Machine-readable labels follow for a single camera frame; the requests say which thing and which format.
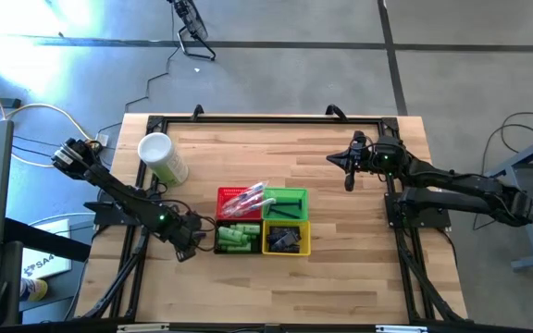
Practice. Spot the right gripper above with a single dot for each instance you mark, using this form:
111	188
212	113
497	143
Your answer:
382	157

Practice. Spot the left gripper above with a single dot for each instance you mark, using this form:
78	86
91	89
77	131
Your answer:
185	231

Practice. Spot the teal toothbrush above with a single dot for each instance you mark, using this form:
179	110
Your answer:
241	205

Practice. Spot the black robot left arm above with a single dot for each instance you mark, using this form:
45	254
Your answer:
118	192

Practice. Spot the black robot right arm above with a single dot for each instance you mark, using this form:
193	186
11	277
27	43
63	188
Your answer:
456	185

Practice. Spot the black plastic basket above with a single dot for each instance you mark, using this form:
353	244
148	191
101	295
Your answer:
215	236

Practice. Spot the red plastic basket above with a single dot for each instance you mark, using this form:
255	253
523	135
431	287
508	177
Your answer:
225	194

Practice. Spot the green plastic basket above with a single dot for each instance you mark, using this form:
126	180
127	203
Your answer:
289	194

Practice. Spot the yellow plastic basket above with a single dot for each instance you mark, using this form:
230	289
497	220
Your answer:
306	240

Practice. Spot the white and green cup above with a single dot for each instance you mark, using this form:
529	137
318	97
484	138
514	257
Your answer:
155	148

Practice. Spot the black desk with mouse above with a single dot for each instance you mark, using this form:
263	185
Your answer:
49	242

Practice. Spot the white printed booklet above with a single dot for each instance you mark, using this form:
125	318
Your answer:
46	266

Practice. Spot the yellow blue container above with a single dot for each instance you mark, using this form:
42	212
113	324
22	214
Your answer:
35	290

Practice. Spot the black floor fan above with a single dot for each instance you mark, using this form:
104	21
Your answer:
192	23

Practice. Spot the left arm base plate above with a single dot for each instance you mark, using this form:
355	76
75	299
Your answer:
109	217

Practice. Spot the black aluminium table frame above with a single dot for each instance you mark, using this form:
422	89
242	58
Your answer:
271	119

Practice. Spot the silver aluminium bracket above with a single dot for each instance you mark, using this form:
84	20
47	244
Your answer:
141	329
400	329

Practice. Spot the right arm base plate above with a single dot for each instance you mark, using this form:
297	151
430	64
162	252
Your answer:
433	217

